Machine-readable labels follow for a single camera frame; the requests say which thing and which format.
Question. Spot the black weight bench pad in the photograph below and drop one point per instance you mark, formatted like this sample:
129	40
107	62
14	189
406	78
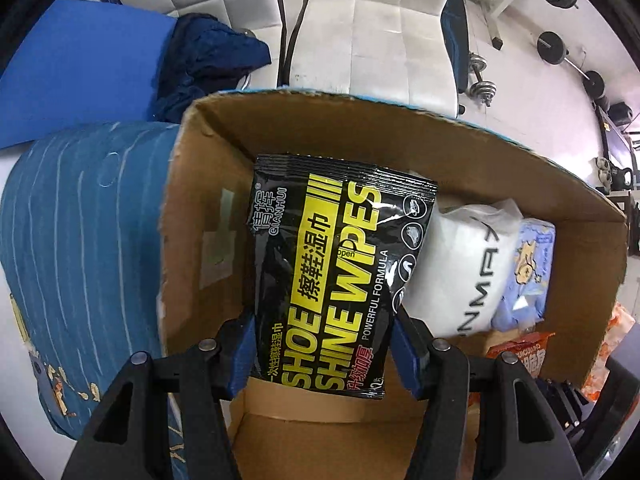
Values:
455	29

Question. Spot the blue cartoon tissue pack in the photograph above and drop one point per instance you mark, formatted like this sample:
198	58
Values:
523	301

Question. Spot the white wipes pack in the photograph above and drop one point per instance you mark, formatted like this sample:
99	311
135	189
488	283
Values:
462	268

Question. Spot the orange floral blanket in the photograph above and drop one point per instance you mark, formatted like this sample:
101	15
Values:
619	326

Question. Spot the orange panda snack bag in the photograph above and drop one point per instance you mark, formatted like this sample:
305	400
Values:
530	348

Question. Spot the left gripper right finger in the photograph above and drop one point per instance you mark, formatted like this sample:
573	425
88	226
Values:
518	435

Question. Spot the dumbbell bar on floor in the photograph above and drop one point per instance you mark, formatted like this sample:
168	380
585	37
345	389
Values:
552	49

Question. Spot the open cardboard box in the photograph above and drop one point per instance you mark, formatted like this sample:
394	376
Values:
208	263

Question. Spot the black shoe shine wipes pack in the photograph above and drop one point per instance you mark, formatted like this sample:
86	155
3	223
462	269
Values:
336	243

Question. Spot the dark blue crumpled cloth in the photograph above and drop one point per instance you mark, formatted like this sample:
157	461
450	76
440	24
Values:
203	56

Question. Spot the blue foam mat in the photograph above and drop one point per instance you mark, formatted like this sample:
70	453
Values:
83	62

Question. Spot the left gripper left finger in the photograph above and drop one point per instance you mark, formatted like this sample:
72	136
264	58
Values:
127	436

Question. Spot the right white padded chair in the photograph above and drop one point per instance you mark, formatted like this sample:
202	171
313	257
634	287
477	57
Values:
392	50

